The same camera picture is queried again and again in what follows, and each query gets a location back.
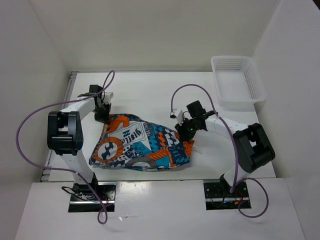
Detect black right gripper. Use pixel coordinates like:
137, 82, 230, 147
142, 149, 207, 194
175, 116, 199, 141

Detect colourful patterned shorts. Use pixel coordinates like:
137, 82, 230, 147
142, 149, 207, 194
88, 113, 194, 172

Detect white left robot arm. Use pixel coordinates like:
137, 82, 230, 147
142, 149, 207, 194
47, 85, 114, 200

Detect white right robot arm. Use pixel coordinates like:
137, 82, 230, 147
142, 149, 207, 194
170, 100, 276, 197

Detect white perforated plastic basket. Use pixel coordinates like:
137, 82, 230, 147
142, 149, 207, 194
210, 55, 267, 108

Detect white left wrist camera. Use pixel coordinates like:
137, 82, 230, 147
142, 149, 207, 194
102, 91, 114, 104

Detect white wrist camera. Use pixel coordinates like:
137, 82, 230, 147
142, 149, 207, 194
102, 91, 114, 104
169, 108, 184, 125

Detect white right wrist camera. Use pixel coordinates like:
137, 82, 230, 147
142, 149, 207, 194
169, 108, 184, 125

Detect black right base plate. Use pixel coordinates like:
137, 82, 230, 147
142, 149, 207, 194
203, 179, 252, 211

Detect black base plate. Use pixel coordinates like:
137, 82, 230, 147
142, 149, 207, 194
203, 179, 252, 211
61, 181, 117, 213

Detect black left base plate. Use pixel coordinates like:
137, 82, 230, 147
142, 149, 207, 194
61, 181, 117, 213

